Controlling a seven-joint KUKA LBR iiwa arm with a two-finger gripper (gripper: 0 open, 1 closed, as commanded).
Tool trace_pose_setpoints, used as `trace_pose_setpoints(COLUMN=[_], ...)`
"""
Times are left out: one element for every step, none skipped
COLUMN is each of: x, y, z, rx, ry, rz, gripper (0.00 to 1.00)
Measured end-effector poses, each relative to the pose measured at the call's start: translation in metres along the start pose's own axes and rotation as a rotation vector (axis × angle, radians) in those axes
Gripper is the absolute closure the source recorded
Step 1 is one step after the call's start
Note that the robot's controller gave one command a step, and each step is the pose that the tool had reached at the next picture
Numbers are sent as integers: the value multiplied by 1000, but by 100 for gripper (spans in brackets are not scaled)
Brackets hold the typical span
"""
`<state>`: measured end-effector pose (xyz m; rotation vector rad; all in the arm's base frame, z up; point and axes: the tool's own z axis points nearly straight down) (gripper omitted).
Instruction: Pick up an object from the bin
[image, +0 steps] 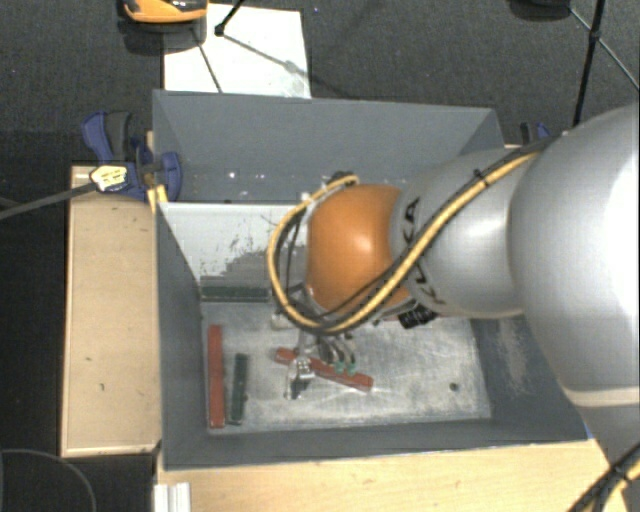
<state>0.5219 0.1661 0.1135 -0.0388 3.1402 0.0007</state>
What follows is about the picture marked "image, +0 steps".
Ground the dark green flat block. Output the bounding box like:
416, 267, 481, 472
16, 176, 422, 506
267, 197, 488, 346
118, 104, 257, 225
228, 352, 250, 427
199, 281, 272, 304

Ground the pale wood flat board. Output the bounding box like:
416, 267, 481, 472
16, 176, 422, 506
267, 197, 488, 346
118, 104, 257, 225
60, 164, 164, 459

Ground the red-brown flat block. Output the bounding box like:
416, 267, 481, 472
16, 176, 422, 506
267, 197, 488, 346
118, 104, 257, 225
274, 346, 376, 394
207, 324, 226, 429

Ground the black cylinder on white bracket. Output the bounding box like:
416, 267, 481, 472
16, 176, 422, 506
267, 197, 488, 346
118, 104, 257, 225
398, 305, 437, 331

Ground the grey metal bin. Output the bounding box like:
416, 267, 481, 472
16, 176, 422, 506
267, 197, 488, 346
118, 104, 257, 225
151, 89, 590, 471

